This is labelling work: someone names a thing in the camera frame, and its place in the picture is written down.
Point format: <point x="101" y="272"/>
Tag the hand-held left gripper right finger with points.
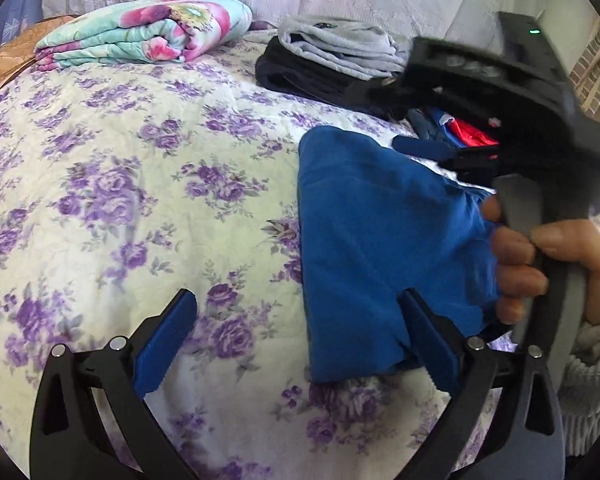
<point x="430" y="342"/>

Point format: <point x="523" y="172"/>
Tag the brick pattern cloth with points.
<point x="597" y="75"/>

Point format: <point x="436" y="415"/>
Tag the folded turquoise pink floral blanket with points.
<point x="130" y="30"/>

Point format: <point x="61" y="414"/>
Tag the red and blue clothing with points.
<point x="467" y="132"/>

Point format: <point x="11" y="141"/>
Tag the purple floral bed sheet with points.
<point x="130" y="185"/>

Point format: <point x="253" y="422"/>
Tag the blue patterned cloth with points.
<point x="17" y="20"/>

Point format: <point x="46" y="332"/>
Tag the folded grey pants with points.
<point x="340" y="45"/>

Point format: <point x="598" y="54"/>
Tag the blue pants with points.
<point x="380" y="235"/>

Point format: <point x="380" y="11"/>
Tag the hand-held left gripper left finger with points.
<point x="165" y="345"/>

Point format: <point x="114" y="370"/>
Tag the folded black pants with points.
<point x="300" y="77"/>

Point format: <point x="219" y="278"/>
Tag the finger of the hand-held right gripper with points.
<point x="425" y="147"/>
<point x="375" y="95"/>

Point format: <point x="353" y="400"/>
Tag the person's right hand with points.
<point x="517" y="265"/>

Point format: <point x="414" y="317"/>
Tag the person's right forearm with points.
<point x="592" y="385"/>

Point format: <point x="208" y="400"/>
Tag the orange brown cloth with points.
<point x="10" y="60"/>

